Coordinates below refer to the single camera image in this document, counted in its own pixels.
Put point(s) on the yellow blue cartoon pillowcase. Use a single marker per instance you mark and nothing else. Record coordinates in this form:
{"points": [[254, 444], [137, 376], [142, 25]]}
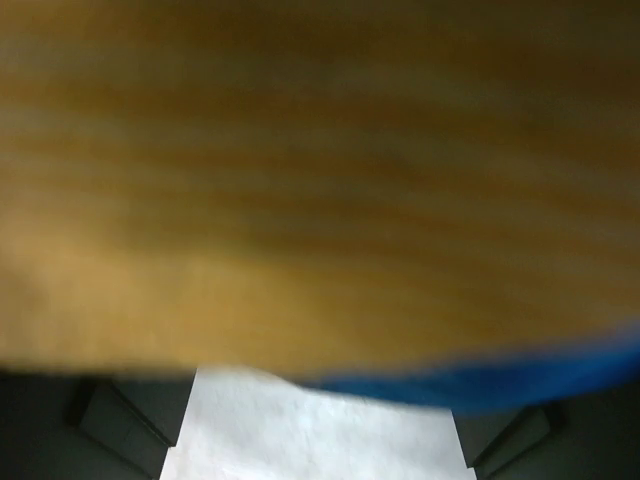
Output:
{"points": [[427, 202]]}

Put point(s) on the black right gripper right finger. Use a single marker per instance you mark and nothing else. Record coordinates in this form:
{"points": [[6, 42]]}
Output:
{"points": [[594, 436]]}

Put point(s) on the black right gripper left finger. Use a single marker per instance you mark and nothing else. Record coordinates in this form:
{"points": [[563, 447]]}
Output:
{"points": [[90, 427]]}

